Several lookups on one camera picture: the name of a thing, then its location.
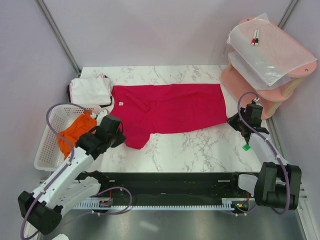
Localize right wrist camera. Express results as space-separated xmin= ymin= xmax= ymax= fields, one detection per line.
xmin=252 ymin=97 xmax=260 ymax=105

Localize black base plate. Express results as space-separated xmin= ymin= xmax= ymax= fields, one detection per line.
xmin=76 ymin=170 xmax=247 ymax=205

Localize paper sheets on shelf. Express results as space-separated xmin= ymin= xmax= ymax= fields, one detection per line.
xmin=228 ymin=51 xmax=293 ymax=91

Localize red capped marker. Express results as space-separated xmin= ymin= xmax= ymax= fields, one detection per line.
xmin=251 ymin=29 xmax=258 ymax=46

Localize green highlighter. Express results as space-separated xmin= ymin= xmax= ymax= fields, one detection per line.
xmin=242 ymin=144 xmax=251 ymax=151

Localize pink tiered shelf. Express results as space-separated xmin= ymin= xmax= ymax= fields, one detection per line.
xmin=221 ymin=17 xmax=317 ymax=119

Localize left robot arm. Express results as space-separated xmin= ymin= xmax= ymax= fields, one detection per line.
xmin=18 ymin=114 xmax=126 ymax=235

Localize white foam sheet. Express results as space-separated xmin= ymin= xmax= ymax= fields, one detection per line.
xmin=226 ymin=13 xmax=317 ymax=86

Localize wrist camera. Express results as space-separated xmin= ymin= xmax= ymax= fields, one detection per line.
xmin=252 ymin=97 xmax=260 ymax=105
xmin=90 ymin=109 xmax=110 ymax=126

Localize orange t shirt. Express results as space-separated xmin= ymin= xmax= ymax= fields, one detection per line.
xmin=57 ymin=109 xmax=97 ymax=159

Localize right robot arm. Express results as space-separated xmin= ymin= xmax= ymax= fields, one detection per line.
xmin=227 ymin=102 xmax=302 ymax=214

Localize white cable duct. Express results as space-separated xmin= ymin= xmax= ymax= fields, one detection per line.
xmin=73 ymin=198 xmax=235 ymax=211

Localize magenta t shirt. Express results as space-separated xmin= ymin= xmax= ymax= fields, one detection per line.
xmin=111 ymin=83 xmax=227 ymax=150

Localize folded white t shirt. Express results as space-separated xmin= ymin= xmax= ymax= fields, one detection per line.
xmin=69 ymin=73 xmax=112 ymax=106

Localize black capped marker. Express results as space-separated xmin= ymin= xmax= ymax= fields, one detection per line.
xmin=254 ymin=29 xmax=260 ymax=46

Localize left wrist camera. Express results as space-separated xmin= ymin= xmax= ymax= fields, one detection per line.
xmin=90 ymin=109 xmax=110 ymax=126

